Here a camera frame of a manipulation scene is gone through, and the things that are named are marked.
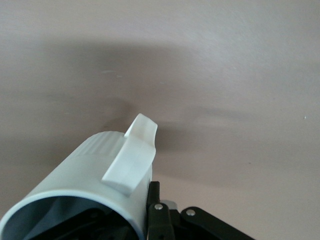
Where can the white cup grey inside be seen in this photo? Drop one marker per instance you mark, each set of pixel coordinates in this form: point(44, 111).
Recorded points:
point(75, 170)

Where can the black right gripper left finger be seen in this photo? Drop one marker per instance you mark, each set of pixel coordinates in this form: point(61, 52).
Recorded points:
point(105, 225)

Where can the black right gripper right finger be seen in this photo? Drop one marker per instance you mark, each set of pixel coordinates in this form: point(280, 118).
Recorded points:
point(160, 220)

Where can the brown table cover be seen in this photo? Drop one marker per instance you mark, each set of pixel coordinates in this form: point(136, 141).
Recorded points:
point(200, 75)

